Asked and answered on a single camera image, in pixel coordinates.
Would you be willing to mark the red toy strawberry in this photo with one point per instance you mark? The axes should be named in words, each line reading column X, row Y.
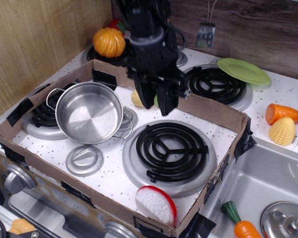
column 117, row 24

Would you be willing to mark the silver oven front knob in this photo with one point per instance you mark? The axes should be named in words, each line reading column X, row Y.
column 18, row 180

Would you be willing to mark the orange toy food piece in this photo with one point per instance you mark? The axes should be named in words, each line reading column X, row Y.
column 21, row 226

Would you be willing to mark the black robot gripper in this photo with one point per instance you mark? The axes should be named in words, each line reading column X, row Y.
column 152, row 65

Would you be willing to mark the silver back stove knob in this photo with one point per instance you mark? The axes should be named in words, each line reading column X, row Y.
column 182, row 59

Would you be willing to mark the silver oven knob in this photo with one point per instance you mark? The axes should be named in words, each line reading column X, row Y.
column 18, row 180
column 116, row 230

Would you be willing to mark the back left black burner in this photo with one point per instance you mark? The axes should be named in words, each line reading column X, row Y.
column 90, row 54

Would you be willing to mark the orange toy carrot piece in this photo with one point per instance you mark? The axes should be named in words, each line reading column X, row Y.
column 275, row 112

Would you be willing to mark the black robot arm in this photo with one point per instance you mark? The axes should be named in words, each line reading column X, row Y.
column 144, row 17

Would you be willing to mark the yellow toy corn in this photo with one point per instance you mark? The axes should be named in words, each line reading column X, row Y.
column 282, row 132

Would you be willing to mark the silver pot lid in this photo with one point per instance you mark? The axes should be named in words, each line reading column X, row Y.
column 280, row 220

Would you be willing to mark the silver stove knob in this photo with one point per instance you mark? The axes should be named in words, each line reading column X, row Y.
column 130, row 119
column 84, row 161
column 182, row 59

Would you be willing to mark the brown cardboard fence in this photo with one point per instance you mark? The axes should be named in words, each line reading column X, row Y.
column 64, row 205

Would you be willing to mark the yellow toy potato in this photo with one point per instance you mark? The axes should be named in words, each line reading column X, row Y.
column 136, row 99

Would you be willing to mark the silver lower oven knob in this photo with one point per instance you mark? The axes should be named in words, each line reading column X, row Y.
column 116, row 230

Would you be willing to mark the front right black burner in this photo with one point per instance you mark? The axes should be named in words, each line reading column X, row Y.
column 173, row 156

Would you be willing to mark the silver stove top knob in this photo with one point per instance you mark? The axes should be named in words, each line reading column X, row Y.
column 84, row 161

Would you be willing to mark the back right black burner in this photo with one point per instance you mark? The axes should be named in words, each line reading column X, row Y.
column 210, row 81

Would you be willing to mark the orange toy pumpkin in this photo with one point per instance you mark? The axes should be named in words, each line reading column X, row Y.
column 109, row 42

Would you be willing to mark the hanging silver spatula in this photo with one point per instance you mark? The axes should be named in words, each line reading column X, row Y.
column 206, row 31

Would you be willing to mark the orange carrot with green top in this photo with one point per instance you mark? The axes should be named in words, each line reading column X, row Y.
column 242, row 229

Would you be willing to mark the green toy plate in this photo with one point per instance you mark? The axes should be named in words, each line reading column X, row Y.
column 244, row 71

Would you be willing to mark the red white toy radish slice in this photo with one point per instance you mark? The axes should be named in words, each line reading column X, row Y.
column 156, row 204

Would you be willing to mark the silver sink basin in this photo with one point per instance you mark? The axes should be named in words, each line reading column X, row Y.
column 263, row 175

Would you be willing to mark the black burner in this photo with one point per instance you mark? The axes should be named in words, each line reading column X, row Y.
column 90, row 54
column 210, row 81
column 173, row 156
column 41, row 122

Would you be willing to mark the silver middle stove knob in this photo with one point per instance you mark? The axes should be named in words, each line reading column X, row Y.
column 130, row 119

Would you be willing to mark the silver metal pot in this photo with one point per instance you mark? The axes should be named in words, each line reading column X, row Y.
column 88, row 113

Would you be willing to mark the green toy broccoli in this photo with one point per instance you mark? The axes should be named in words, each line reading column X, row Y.
column 156, row 102

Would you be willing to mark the front left black burner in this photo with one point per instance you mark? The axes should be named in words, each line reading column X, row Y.
column 41, row 122

